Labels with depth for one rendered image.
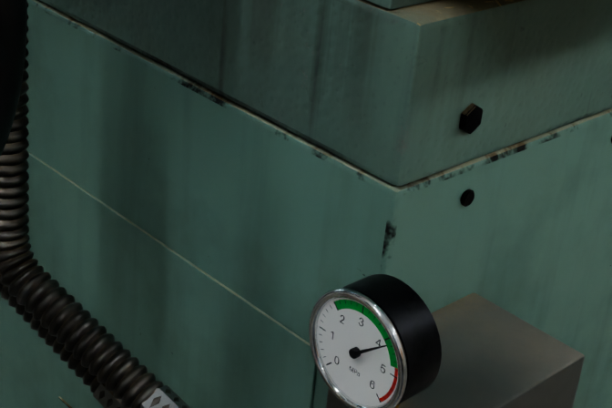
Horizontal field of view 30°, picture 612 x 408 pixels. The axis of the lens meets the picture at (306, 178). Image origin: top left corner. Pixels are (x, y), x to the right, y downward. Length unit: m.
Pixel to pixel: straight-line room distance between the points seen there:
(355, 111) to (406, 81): 0.04
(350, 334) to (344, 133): 0.11
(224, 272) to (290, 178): 0.10
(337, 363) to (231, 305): 0.17
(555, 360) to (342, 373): 0.14
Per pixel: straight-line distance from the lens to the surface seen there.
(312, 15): 0.60
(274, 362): 0.70
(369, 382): 0.55
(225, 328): 0.73
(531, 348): 0.65
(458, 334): 0.64
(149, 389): 0.64
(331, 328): 0.55
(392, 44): 0.56
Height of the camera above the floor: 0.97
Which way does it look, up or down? 26 degrees down
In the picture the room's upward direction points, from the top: 6 degrees clockwise
